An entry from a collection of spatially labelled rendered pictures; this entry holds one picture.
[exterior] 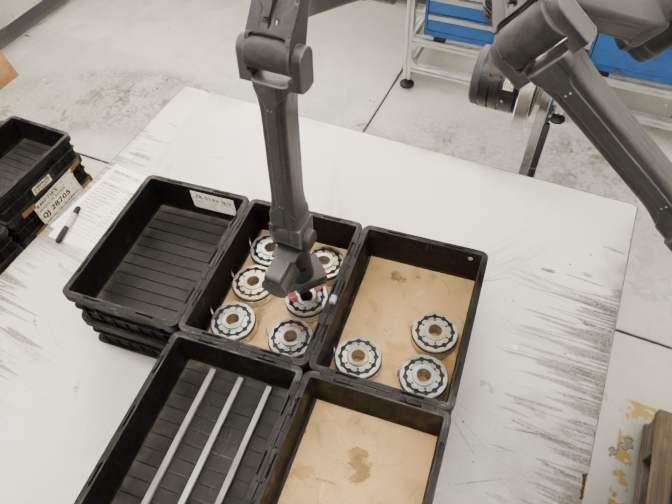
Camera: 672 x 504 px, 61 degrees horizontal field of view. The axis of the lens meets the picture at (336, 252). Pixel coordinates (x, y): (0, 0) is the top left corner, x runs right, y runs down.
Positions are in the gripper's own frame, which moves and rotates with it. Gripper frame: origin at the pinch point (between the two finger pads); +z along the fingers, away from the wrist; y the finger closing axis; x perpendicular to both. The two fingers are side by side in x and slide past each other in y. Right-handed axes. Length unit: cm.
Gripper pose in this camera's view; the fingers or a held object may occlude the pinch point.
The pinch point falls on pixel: (305, 294)
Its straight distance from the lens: 132.8
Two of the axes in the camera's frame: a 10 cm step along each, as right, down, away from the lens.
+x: -4.3, -7.2, 5.4
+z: 0.7, 5.7, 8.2
